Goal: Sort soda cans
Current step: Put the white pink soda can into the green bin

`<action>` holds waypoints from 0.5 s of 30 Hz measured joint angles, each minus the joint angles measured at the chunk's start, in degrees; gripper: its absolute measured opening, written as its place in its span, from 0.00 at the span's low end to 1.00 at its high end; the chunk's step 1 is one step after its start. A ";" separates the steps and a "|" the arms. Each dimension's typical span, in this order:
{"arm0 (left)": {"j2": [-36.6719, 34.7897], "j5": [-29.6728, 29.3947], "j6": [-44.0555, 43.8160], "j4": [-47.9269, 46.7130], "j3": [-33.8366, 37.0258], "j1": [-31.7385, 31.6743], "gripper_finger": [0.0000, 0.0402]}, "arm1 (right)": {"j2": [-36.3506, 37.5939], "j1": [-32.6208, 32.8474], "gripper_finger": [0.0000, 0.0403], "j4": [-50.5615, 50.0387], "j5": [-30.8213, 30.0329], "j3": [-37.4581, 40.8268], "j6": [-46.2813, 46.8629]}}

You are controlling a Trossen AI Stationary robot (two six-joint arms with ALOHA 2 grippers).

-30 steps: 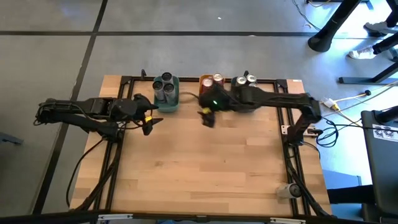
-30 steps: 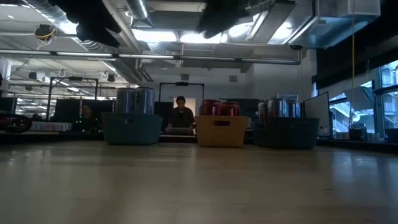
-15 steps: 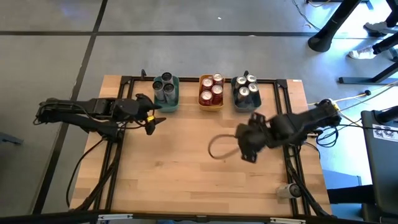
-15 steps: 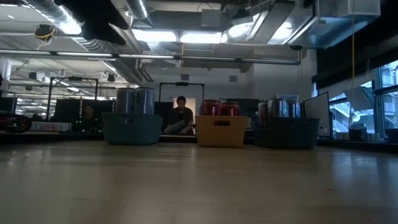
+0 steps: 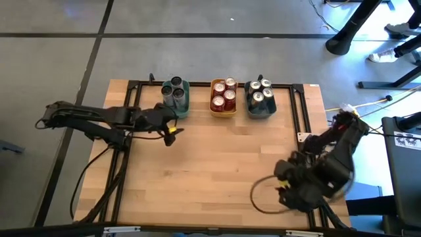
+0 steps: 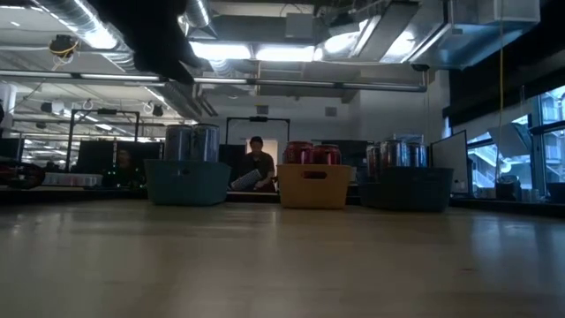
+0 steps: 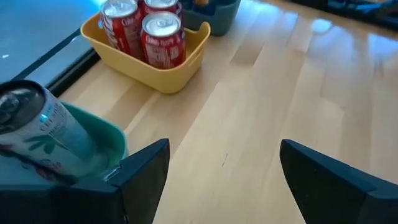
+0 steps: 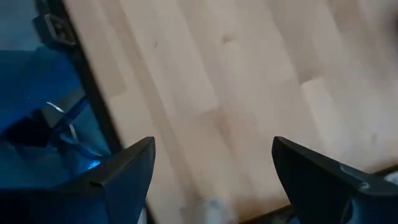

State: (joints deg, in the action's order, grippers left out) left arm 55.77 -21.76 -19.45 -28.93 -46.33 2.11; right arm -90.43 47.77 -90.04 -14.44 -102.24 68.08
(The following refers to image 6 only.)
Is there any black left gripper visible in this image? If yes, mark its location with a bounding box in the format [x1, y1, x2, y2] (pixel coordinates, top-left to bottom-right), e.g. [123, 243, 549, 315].
[99, 0, 204, 86]

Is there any red soda can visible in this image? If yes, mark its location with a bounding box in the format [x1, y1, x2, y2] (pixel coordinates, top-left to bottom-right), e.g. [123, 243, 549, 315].
[282, 140, 315, 165]
[312, 144, 343, 166]

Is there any large brown cardboard box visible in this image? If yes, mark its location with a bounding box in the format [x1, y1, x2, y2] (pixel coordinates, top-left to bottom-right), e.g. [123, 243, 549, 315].
[276, 163, 353, 210]

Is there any silver soda can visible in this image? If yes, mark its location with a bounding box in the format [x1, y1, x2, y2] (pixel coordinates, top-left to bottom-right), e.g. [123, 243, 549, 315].
[405, 140, 429, 169]

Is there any ceiling light panel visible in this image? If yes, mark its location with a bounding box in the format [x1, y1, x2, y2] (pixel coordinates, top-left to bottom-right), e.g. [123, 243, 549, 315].
[254, 43, 317, 63]
[188, 41, 252, 61]

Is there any person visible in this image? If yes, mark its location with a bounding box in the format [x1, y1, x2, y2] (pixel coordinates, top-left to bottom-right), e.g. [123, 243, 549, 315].
[112, 148, 145, 186]
[237, 135, 278, 193]

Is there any long ceiling pipe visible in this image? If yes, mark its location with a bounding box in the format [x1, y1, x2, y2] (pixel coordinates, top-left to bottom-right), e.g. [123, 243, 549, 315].
[0, 69, 428, 93]

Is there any teal plastic bin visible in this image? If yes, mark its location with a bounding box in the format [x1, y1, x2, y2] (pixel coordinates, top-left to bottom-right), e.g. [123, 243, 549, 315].
[143, 158, 232, 208]

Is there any grey keyboard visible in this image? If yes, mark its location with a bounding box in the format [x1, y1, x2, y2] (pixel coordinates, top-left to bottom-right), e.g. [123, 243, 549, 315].
[229, 169, 265, 193]

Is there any dark blue plastic bin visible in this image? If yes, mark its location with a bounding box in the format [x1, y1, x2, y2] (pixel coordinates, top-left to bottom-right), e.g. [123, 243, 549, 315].
[358, 166, 455, 213]

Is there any white board panel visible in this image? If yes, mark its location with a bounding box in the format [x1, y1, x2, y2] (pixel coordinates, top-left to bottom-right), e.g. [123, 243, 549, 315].
[430, 129, 470, 195]

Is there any black round container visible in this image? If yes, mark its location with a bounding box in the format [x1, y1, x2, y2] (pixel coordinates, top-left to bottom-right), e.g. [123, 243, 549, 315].
[495, 174, 523, 202]

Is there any small round silver duct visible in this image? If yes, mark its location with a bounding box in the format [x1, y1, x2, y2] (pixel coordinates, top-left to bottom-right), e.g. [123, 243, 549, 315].
[183, 0, 213, 28]

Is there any black station frame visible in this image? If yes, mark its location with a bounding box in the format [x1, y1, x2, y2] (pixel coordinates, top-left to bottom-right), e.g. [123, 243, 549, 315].
[65, 109, 141, 171]
[225, 116, 291, 147]

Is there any large round silver duct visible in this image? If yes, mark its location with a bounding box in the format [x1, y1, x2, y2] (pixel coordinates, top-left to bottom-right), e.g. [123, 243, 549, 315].
[37, 0, 204, 120]

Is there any ceiling cable reel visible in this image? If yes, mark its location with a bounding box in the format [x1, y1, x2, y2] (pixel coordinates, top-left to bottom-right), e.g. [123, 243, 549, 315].
[48, 34, 80, 61]

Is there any black aluminium table frame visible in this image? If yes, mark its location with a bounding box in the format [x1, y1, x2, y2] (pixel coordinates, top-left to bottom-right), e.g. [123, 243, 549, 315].
[0, 185, 565, 217]

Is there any rectangular metal duct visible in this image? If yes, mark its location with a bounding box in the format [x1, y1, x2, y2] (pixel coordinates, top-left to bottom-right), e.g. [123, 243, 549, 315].
[321, 0, 542, 71]

